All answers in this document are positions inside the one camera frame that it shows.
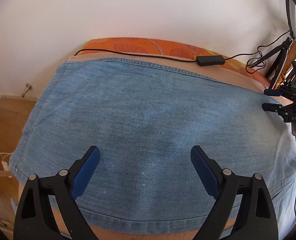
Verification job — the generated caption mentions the blue denim pants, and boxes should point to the blue denim pants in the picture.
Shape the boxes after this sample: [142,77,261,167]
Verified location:
[8,57,296,228]

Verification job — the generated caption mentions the orange floral bed sheet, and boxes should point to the orange floral bed sheet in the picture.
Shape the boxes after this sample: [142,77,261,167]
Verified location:
[82,37,270,87]

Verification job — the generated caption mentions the folded stand black legs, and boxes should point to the folded stand black legs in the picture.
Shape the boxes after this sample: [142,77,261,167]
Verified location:
[272,41,296,89]

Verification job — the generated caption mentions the black small tripod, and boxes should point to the black small tripod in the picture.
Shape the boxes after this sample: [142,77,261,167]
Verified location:
[264,37,292,80]

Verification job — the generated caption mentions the metal door stopper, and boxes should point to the metal door stopper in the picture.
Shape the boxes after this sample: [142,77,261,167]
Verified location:
[21,83,33,98]

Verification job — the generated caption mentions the black ring light cable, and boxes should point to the black ring light cable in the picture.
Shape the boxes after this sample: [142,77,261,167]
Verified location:
[73,29,293,68]

